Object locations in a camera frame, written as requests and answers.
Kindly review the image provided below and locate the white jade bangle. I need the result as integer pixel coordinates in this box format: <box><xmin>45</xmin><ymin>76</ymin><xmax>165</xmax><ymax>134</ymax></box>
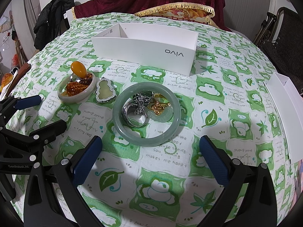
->
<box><xmin>57</xmin><ymin>72</ymin><xmax>97</xmax><ymax>103</ymax></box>

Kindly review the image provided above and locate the amber bead bracelet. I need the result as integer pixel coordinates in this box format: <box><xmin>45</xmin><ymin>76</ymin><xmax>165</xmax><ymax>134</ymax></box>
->
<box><xmin>66</xmin><ymin>73</ymin><xmax>93</xmax><ymax>97</ymax></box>

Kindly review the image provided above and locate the silver framed jade pendant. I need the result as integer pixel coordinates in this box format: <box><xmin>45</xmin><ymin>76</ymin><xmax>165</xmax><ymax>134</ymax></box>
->
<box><xmin>96</xmin><ymin>77</ymin><xmax>117</xmax><ymax>103</ymax></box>

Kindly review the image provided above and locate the carved silver ring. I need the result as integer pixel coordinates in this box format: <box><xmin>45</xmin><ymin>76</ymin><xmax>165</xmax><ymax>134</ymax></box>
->
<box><xmin>121</xmin><ymin>102</ymin><xmax>150</xmax><ymax>129</ymax></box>

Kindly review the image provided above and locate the green jade bangle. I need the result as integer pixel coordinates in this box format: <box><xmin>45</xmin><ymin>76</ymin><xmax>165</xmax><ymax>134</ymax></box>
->
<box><xmin>112</xmin><ymin>82</ymin><xmax>181</xmax><ymax>147</ymax></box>

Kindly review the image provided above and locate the pale jade disc pendant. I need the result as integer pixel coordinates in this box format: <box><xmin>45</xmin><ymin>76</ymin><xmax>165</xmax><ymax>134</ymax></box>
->
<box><xmin>146</xmin><ymin>107</ymin><xmax>174</xmax><ymax>122</ymax></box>

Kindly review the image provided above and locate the black jacket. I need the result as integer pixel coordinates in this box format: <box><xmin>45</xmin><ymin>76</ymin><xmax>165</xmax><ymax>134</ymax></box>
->
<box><xmin>33</xmin><ymin>0</ymin><xmax>74</xmax><ymax>51</ymax></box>

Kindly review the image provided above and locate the green white patterned bedsheet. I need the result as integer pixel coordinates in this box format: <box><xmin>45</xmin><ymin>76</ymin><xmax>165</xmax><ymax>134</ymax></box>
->
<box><xmin>5</xmin><ymin>12</ymin><xmax>300</xmax><ymax>227</ymax></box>

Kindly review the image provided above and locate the white box lid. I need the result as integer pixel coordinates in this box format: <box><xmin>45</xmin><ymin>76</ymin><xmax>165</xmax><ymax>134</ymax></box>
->
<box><xmin>265</xmin><ymin>72</ymin><xmax>302</xmax><ymax>164</ymax></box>

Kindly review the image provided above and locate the white vivo phone box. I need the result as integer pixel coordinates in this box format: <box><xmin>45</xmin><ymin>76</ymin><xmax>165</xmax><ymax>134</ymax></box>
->
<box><xmin>91</xmin><ymin>23</ymin><xmax>198</xmax><ymax>76</ymax></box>

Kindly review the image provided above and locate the dark folding chair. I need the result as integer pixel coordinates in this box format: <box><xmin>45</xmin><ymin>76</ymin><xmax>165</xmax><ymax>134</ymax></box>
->
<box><xmin>258</xmin><ymin>7</ymin><xmax>302</xmax><ymax>95</ymax></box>

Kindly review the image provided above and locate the gold fringed embroidered pillow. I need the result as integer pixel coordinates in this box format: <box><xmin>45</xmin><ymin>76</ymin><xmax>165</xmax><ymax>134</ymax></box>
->
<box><xmin>135</xmin><ymin>2</ymin><xmax>219</xmax><ymax>29</ymax></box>

